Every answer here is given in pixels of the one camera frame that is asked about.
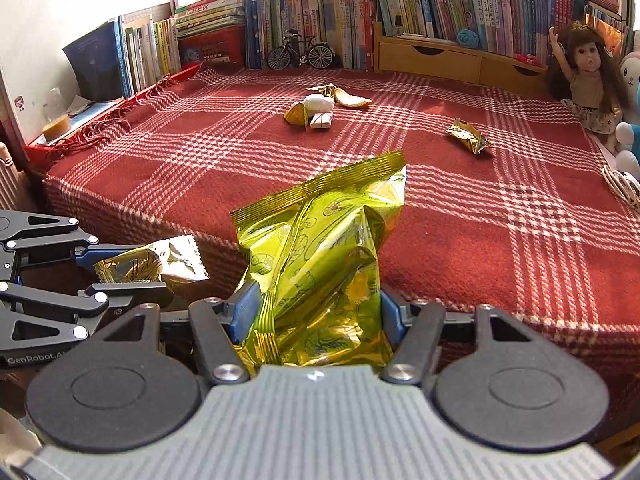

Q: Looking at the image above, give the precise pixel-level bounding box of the brown-haired doll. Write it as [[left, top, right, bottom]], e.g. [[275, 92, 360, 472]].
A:
[[544, 21, 626, 136]]

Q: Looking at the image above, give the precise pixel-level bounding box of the wooden drawer organizer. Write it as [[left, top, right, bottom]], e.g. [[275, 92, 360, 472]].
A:
[[372, 21, 551, 96]]

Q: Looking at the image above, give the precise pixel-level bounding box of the red plaid blanket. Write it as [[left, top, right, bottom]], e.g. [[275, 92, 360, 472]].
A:
[[42, 62, 640, 441]]

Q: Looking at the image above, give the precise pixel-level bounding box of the stack of papers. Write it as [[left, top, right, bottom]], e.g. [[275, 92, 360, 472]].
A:
[[65, 95, 126, 126]]

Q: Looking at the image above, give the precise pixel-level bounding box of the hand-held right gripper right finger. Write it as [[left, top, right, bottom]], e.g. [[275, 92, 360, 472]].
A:
[[380, 287, 538, 387]]

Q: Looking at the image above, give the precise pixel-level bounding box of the stack of flat books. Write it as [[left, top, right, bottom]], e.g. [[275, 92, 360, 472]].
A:
[[174, 0, 247, 38]]

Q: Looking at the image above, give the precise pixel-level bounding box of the blue cat plush toy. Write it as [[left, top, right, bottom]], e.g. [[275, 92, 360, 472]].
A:
[[614, 122, 640, 176]]

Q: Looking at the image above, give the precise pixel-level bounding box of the white coiled cable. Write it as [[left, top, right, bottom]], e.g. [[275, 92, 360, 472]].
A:
[[602, 164, 640, 206]]

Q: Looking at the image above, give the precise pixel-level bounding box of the dark blue folder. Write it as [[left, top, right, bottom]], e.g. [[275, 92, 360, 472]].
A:
[[62, 19, 126, 102]]

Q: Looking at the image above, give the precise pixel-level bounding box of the miniature black bicycle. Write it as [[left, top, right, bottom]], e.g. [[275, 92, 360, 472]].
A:
[[266, 30, 335, 72]]

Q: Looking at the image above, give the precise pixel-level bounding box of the row of thin pale books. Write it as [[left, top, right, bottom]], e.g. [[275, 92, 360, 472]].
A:
[[117, 14, 182, 97]]

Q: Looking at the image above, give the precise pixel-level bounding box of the corrugated cardboard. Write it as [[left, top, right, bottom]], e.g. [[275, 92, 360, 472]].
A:
[[0, 141, 32, 211]]

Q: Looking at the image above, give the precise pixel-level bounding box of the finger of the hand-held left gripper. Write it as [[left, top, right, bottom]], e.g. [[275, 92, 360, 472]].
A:
[[0, 281, 169, 348], [0, 210, 132, 267]]

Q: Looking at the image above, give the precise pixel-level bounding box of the white tissue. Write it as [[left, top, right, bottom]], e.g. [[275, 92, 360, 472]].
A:
[[304, 94, 336, 115]]

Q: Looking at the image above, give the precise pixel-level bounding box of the gold wrapper silver inside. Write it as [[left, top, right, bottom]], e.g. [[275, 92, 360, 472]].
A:
[[94, 234, 211, 295]]

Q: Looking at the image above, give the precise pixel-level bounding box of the row of upright books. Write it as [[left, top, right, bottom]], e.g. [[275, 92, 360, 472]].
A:
[[244, 0, 586, 73]]

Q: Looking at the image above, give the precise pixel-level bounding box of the white pink rabbit plush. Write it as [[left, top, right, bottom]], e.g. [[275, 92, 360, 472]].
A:
[[617, 50, 640, 126]]

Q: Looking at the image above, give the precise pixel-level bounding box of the yellow-green foil snack bag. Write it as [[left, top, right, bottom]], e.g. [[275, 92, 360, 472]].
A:
[[230, 150, 408, 368]]

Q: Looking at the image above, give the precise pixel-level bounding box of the gold foil gift bag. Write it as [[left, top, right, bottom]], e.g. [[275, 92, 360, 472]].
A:
[[584, 4, 628, 58]]

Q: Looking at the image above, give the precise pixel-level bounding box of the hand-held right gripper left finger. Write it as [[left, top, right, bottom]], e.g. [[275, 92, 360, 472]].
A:
[[102, 280, 262, 387]]

